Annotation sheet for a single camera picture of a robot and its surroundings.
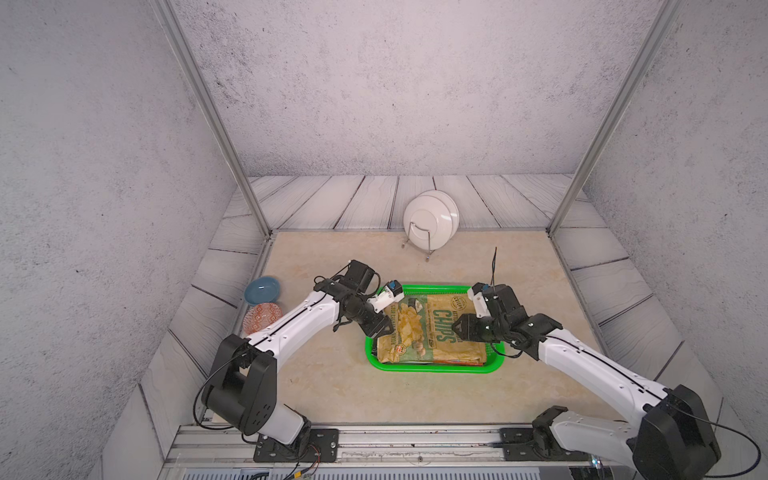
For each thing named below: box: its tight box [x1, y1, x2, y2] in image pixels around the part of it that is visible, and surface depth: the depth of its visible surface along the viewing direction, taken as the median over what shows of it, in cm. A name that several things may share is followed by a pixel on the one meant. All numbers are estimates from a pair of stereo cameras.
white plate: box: [402, 189, 460, 251], surface depth 107 cm
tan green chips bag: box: [377, 294, 487, 365], surface depth 81 cm
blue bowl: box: [244, 276, 281, 306], surface depth 103 cm
